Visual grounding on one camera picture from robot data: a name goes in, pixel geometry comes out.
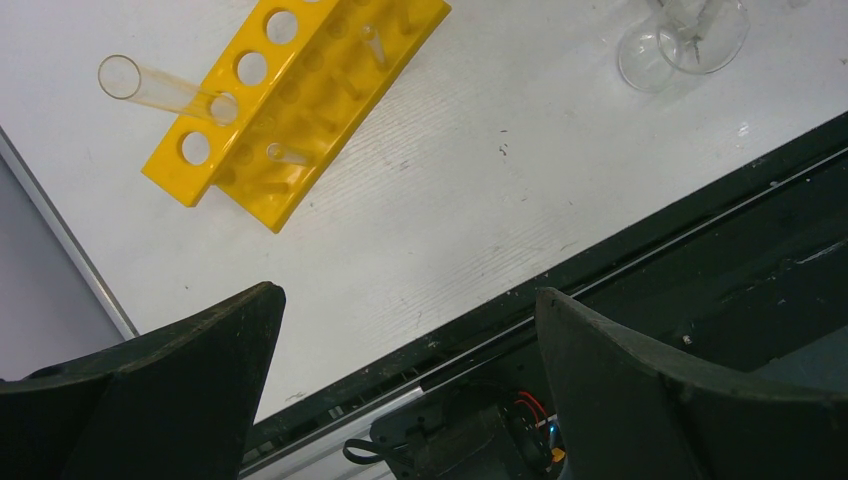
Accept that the small glass beaker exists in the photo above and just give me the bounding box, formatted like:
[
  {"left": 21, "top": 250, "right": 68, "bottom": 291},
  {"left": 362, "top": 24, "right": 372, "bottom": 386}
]
[{"left": 617, "top": 1, "right": 750, "bottom": 93}]

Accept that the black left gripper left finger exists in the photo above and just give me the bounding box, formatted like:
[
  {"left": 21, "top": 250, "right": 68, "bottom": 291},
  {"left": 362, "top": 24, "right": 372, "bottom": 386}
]
[{"left": 1, "top": 282, "right": 286, "bottom": 479}]

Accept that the yellow test tube rack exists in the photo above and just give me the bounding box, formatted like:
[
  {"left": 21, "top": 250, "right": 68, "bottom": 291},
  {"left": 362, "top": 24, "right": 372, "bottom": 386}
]
[{"left": 142, "top": 0, "right": 451, "bottom": 232}]

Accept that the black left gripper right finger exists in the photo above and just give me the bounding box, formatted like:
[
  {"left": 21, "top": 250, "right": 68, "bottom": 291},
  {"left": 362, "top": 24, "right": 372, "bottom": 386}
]
[{"left": 534, "top": 288, "right": 847, "bottom": 479}]

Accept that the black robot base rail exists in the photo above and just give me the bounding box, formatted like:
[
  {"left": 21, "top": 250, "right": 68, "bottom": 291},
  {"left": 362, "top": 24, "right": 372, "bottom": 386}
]
[{"left": 240, "top": 115, "right": 847, "bottom": 479}]

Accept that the clear glass test tube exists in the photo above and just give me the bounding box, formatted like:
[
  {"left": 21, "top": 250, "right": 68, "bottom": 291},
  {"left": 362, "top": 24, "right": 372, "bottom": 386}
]
[{"left": 97, "top": 54, "right": 239, "bottom": 125}]

